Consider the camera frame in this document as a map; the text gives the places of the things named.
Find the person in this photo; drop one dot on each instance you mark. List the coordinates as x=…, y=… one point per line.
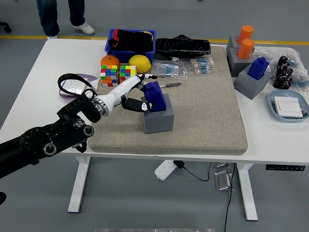
x=49, y=17

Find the multicoloured puzzle cube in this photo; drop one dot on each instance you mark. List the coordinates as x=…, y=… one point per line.
x=108, y=75
x=128, y=72

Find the grey seal holder block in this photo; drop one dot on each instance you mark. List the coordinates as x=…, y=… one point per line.
x=231, y=43
x=248, y=85
x=159, y=123
x=237, y=65

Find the white switch panel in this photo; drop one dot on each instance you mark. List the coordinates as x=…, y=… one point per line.
x=288, y=106

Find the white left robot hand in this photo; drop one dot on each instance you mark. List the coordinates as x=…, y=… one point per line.
x=123, y=88

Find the black cloth with red trim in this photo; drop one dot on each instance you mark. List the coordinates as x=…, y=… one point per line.
x=135, y=41

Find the white power strip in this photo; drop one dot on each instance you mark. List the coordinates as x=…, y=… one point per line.
x=164, y=170

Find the bag of blue resistors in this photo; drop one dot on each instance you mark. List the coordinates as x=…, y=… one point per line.
x=169, y=68

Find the black capacitor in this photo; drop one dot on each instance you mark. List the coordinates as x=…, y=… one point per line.
x=283, y=61
x=289, y=72
x=278, y=81
x=286, y=84
x=281, y=70

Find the white switch plate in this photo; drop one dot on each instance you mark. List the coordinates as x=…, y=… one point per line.
x=95, y=84

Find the orange cylinder seal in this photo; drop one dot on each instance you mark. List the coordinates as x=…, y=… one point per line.
x=245, y=32
x=245, y=48

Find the black plastic stand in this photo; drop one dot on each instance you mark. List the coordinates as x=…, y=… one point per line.
x=182, y=37

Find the yellow item in bin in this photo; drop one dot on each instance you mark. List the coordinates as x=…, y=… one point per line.
x=146, y=32

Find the blue square seal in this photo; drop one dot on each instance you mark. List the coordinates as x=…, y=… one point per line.
x=258, y=68
x=155, y=95

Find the grey-brown mat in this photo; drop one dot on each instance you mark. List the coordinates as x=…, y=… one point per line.
x=205, y=108

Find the white table leg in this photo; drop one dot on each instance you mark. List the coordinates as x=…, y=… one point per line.
x=78, y=186
x=247, y=193

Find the clear bag of blue parts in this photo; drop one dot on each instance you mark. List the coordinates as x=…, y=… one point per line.
x=300, y=77

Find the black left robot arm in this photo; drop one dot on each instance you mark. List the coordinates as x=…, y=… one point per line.
x=36, y=142

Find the yellow lemon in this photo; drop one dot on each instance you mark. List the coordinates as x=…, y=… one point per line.
x=140, y=64

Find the black table control panel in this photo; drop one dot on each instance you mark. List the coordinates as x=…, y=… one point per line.
x=285, y=167

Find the orange fruit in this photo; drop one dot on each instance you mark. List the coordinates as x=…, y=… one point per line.
x=109, y=60

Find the bag of brown resistors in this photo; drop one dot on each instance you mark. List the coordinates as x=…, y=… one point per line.
x=201, y=65

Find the clear plastic bag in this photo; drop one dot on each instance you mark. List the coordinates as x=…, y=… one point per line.
x=270, y=52

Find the black chair base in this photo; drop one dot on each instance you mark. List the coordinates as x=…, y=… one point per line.
x=6, y=27

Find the purple tray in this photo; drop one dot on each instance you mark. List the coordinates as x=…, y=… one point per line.
x=90, y=77

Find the blue plastic bin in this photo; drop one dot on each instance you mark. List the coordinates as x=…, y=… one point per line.
x=123, y=56

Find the light blue tray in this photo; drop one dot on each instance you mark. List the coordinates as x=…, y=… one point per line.
x=285, y=93

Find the slim metal hand tool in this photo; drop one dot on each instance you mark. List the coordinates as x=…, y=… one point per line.
x=172, y=84

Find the metal floor bracket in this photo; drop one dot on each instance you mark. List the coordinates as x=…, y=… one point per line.
x=222, y=180
x=220, y=165

